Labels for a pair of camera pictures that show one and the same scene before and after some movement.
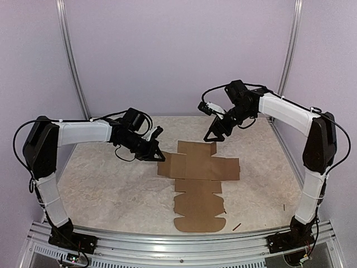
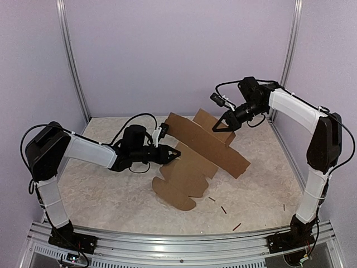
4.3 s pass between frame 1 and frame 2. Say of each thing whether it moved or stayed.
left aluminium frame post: stayed
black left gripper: moved
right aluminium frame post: stayed
